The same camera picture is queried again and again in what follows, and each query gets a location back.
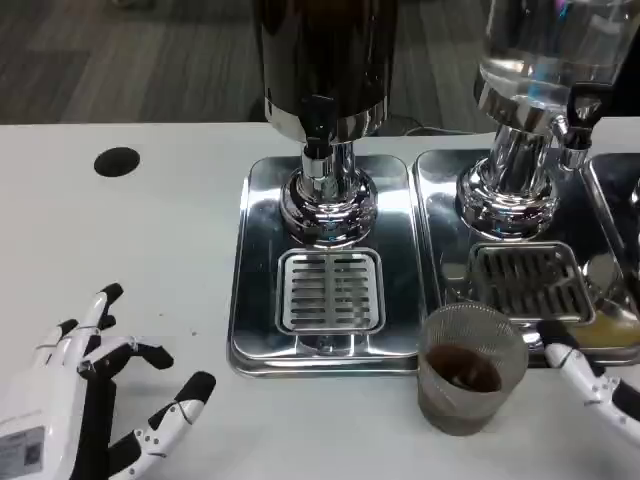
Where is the thin background cable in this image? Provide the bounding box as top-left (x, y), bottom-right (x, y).
top-left (404, 124), bottom-right (454, 137)

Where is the clear drink dispenser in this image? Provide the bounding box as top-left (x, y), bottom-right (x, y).
top-left (457, 0), bottom-right (634, 243)

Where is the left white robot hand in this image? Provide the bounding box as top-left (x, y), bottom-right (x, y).
top-left (0, 282), bottom-right (217, 480)

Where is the black round counter grommet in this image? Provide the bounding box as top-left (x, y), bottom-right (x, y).
top-left (93, 146), bottom-right (141, 178)

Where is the steel drip tray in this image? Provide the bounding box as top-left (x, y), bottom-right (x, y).
top-left (413, 148), bottom-right (640, 369)
top-left (227, 154), bottom-right (435, 379)
top-left (582, 152), bottom-right (640, 306)

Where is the dark drink dispenser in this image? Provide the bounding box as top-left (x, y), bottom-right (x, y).
top-left (252, 0), bottom-right (400, 249)

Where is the steel drain grid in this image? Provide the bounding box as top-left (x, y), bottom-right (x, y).
top-left (467, 242), bottom-right (596, 324)
top-left (276, 248), bottom-right (386, 335)

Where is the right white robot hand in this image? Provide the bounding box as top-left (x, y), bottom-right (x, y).
top-left (537, 319), bottom-right (640, 444)

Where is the clear ribbed glass cup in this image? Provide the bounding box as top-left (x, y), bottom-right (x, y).
top-left (417, 303), bottom-right (530, 436)

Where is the black tap handle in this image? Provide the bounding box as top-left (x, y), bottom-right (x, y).
top-left (563, 83), bottom-right (603, 150)

